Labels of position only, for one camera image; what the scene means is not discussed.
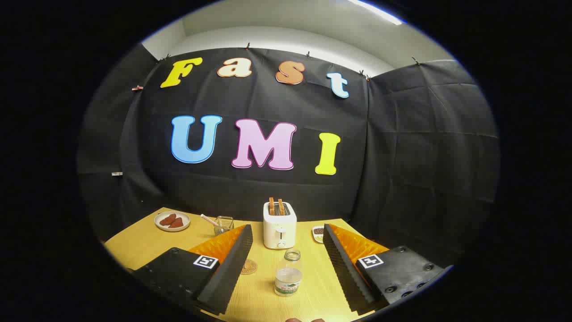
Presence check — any wooden table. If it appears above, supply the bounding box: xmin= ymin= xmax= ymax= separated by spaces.
xmin=104 ymin=207 xmax=389 ymax=322

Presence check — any metal wire holder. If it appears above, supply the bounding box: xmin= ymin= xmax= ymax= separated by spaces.
xmin=214 ymin=216 xmax=235 ymax=236

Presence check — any clear plastic juice bottle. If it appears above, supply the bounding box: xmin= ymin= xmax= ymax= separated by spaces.
xmin=274 ymin=249 xmax=303 ymax=297

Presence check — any white toaster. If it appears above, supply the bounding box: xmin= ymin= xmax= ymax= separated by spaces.
xmin=263 ymin=201 xmax=298 ymax=250

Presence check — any black backdrop cloth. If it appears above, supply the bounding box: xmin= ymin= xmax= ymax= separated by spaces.
xmin=77 ymin=42 xmax=500 ymax=269

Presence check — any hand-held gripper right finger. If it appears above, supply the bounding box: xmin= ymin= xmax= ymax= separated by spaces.
xmin=323 ymin=223 xmax=447 ymax=316

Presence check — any round white plate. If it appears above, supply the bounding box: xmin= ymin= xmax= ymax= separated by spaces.
xmin=154 ymin=211 xmax=191 ymax=232

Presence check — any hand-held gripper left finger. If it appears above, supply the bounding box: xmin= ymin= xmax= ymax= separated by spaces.
xmin=130 ymin=224 xmax=254 ymax=316

